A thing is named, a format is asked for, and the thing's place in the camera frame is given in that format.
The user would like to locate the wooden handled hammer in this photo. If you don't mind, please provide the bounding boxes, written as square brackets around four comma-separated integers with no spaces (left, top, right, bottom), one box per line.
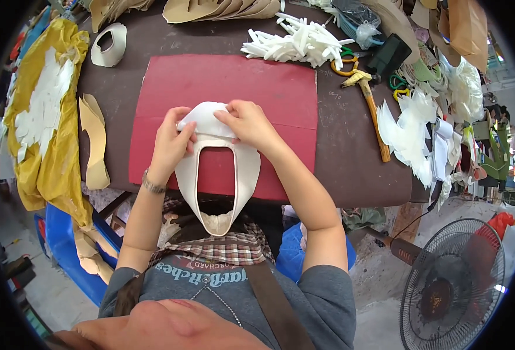
[341,70,392,163]

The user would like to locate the blue plastic crate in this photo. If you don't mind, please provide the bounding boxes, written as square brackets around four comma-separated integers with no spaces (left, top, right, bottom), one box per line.
[34,202,123,307]

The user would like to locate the cluttered workshop shelf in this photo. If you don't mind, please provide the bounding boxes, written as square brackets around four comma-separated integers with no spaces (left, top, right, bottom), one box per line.
[460,103,515,207]

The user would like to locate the yellow plastic bag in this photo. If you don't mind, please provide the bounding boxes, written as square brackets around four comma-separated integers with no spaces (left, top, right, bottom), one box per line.
[3,17,94,229]

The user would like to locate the pile of white plastic strips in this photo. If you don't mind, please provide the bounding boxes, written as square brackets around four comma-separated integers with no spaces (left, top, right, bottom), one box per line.
[241,12,355,70]

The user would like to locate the tan leather scraps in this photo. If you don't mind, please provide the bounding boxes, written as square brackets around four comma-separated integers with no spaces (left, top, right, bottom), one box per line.
[71,218,119,286]

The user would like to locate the fanned stack of tan pieces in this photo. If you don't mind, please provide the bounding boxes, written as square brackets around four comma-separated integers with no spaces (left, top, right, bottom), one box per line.
[162,0,285,24]

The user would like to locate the silver metal bracelet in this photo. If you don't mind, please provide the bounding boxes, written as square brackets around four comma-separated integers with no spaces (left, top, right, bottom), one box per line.
[141,168,167,195]

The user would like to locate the blue basket with plastic bag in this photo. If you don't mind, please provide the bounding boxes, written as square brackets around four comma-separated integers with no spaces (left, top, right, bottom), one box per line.
[331,0,386,50]

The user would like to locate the red work mat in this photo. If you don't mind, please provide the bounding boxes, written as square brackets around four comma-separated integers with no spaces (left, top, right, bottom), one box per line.
[128,54,319,203]

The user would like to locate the stack of tan leather cutouts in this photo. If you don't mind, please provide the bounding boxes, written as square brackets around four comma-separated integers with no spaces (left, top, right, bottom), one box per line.
[78,94,111,191]

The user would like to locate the person's body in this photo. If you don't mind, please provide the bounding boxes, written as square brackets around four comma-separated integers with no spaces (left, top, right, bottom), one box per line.
[52,197,358,350]

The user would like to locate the small white shoe upper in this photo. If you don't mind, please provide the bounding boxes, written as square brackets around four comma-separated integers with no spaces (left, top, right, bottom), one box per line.
[91,23,128,68]

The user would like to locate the tan leather pieces pile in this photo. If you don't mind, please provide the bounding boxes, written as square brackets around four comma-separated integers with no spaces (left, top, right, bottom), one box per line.
[90,0,156,34]

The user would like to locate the heap of white cut pieces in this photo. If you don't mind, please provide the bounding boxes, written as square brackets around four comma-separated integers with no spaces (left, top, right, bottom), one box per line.
[15,46,75,164]

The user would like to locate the black box tool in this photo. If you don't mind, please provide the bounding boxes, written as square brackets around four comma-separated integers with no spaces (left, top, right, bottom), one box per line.
[366,34,413,85]

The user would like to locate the white toe lining piece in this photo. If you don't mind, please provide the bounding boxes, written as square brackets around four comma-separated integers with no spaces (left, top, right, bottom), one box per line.
[177,101,237,139]

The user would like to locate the yellow handled scissors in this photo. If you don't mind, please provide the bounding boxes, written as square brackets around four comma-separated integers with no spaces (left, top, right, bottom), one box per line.
[330,46,360,78]

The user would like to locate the blue plastic bin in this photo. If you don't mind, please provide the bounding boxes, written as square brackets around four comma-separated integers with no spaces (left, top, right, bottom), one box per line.
[276,222,357,283]

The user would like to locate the green cloth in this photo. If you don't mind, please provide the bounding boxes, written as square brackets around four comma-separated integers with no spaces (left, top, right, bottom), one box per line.
[342,206,387,233]

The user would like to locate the brown paper bags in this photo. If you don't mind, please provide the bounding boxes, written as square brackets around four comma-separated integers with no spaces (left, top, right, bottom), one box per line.
[437,0,489,73]

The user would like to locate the heap of white fabric pieces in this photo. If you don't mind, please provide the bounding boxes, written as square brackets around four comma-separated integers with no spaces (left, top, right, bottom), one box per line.
[376,87,464,190]

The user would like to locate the clear plastic bag of pieces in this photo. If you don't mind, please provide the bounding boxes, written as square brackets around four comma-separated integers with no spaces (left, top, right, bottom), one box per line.
[440,56,486,124]

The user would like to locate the person's right hand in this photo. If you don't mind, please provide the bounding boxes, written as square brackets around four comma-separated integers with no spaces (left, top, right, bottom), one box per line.
[213,100,278,152]

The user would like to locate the green and yellow scissors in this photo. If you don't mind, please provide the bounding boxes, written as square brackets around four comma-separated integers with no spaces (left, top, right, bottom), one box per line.
[389,73,411,102]

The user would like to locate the black standing fan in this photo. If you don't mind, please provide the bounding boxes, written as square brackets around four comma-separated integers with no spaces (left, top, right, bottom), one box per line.
[399,218,506,350]

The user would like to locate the person's left hand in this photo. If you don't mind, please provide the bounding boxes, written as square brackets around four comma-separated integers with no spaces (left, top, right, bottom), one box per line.
[146,106,198,186]

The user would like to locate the cream shoe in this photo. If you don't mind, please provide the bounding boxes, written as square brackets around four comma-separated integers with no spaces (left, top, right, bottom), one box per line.
[174,131,262,237]

